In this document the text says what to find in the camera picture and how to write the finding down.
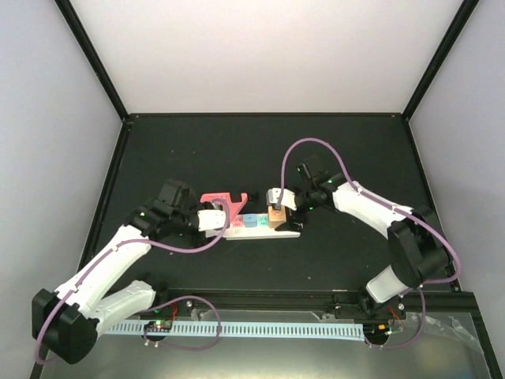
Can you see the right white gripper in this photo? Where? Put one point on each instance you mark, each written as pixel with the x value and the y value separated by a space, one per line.
pixel 294 224

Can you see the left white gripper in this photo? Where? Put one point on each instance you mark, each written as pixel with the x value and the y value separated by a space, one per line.
pixel 201 237

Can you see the orange cube plug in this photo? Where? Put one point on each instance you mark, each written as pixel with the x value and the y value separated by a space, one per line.
pixel 276 217

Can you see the white power strip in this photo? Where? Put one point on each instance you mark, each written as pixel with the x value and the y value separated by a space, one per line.
pixel 236 231

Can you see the blue cube plug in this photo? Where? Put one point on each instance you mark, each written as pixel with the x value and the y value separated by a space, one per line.
pixel 250 220

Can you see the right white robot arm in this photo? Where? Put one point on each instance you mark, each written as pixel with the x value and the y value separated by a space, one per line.
pixel 413 236

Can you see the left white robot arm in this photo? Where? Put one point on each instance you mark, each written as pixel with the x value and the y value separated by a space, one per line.
pixel 70 319

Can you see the left circuit board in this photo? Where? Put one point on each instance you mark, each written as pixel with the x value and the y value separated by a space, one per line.
pixel 158 326

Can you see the circuit board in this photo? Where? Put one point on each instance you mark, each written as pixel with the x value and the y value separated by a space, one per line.
pixel 376 330
pixel 158 326

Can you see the right circuit board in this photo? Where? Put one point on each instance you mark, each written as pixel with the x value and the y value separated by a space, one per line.
pixel 376 330

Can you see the light blue slotted cable duct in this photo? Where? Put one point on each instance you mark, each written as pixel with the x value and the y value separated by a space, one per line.
pixel 320 331

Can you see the black aluminium frame rail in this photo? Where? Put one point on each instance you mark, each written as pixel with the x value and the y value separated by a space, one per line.
pixel 342 304

